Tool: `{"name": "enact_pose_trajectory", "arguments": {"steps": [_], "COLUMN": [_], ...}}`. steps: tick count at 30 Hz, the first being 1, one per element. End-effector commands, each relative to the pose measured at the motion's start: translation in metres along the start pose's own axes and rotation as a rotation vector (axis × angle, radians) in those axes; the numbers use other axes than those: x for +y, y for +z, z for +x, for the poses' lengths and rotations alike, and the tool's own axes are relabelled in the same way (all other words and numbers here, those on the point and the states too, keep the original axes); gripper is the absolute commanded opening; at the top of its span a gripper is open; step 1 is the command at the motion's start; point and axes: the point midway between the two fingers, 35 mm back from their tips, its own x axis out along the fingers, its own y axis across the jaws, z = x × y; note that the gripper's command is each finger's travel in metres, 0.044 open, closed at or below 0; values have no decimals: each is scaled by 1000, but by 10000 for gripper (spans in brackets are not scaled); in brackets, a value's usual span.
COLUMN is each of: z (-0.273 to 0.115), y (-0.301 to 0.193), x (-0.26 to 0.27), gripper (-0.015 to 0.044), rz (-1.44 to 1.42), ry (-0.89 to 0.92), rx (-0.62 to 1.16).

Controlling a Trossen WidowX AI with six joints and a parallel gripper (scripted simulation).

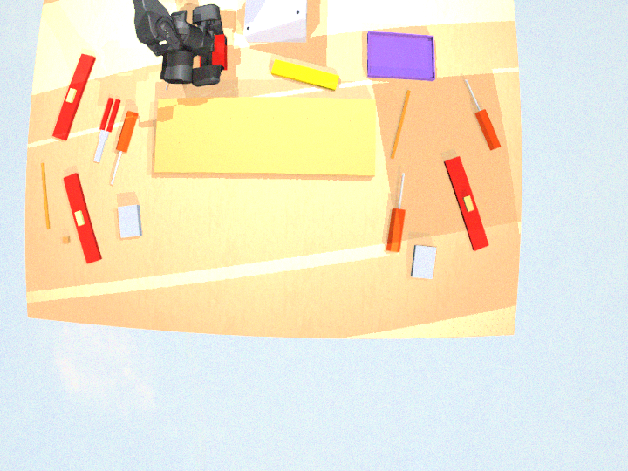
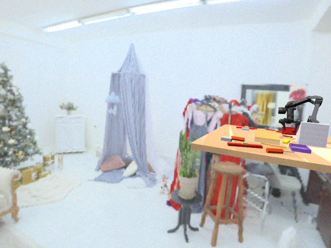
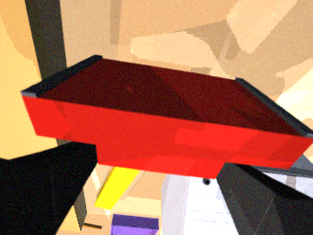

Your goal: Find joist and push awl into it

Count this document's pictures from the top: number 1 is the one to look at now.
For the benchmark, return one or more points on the purple rectangular tray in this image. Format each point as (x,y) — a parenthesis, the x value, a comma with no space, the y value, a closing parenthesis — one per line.
(394,55)

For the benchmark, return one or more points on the yellow flat bar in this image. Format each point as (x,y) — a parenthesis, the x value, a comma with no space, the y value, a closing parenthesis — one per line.
(305,74)

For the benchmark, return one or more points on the pale yellow panel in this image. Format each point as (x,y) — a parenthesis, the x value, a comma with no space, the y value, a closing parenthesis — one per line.
(270,135)

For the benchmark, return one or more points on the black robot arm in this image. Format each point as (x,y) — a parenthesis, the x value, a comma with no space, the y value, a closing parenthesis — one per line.
(153,25)

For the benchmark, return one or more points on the orange-handled awl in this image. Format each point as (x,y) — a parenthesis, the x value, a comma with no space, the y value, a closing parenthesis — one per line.
(125,136)
(396,224)
(486,125)

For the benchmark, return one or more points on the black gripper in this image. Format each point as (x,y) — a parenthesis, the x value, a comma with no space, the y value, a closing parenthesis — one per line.
(208,19)

